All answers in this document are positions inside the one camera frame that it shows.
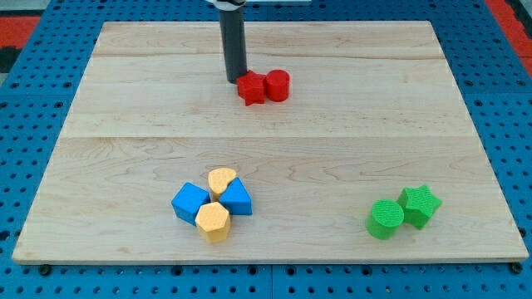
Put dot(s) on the light wooden board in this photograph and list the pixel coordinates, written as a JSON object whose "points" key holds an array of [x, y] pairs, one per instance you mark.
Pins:
{"points": [[373, 109]]}

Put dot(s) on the yellow heart block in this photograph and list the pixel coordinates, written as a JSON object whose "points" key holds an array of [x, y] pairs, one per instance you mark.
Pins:
{"points": [[219, 179]]}

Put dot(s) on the red star block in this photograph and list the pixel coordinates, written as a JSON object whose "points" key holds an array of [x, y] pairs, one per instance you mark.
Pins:
{"points": [[250, 88]]}

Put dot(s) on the red cylinder block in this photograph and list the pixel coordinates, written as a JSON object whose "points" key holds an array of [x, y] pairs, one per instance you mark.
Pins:
{"points": [[277, 85]]}

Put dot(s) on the green star block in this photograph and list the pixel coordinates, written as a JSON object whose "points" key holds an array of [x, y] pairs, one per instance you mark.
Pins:
{"points": [[419, 205]]}

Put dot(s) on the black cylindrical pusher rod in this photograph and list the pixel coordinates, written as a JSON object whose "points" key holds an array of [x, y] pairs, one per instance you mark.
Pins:
{"points": [[233, 41]]}

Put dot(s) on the blue triangle block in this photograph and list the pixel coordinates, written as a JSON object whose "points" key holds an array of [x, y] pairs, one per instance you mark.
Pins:
{"points": [[237, 199]]}

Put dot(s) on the green cylinder block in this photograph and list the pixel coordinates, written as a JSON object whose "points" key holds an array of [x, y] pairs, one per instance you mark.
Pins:
{"points": [[385, 217]]}

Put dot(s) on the blue cube block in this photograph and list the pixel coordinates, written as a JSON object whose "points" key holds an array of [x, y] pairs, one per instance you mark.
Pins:
{"points": [[187, 202]]}

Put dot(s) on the yellow hexagon block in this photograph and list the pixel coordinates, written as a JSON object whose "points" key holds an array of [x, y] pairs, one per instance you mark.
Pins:
{"points": [[213, 222]]}

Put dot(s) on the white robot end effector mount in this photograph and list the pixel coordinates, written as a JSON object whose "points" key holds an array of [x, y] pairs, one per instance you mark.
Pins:
{"points": [[227, 5]]}

